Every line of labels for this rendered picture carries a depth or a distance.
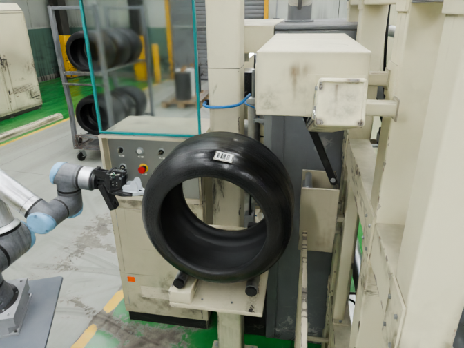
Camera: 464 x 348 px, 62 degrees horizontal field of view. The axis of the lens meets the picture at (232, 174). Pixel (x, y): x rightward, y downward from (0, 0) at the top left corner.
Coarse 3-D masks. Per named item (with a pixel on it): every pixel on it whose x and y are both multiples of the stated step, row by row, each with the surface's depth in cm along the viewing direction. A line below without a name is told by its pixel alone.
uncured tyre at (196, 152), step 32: (192, 160) 126; (256, 160) 127; (160, 192) 132; (256, 192) 125; (288, 192) 133; (160, 224) 139; (192, 224) 166; (256, 224) 163; (288, 224) 131; (192, 256) 157; (224, 256) 162; (256, 256) 137
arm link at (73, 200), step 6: (60, 192) 148; (66, 192) 148; (72, 192) 149; (78, 192) 151; (54, 198) 148; (60, 198) 148; (66, 198) 149; (72, 198) 150; (78, 198) 152; (66, 204) 147; (72, 204) 150; (78, 204) 153; (72, 210) 150; (78, 210) 154; (72, 216) 153
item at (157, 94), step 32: (96, 0) 176; (128, 0) 174; (160, 0) 171; (192, 0) 168; (96, 32) 182; (128, 32) 179; (160, 32) 177; (192, 32) 174; (96, 64) 188; (128, 64) 185; (160, 64) 183; (192, 64) 180; (96, 96) 195; (128, 96) 192; (160, 96) 189; (192, 96) 186; (128, 128) 199; (160, 128) 196; (192, 128) 193
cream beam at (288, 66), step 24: (264, 48) 89; (288, 48) 88; (312, 48) 88; (336, 48) 87; (360, 48) 86; (264, 72) 86; (288, 72) 85; (312, 72) 84; (336, 72) 83; (360, 72) 82; (264, 96) 88; (288, 96) 87; (312, 96) 86
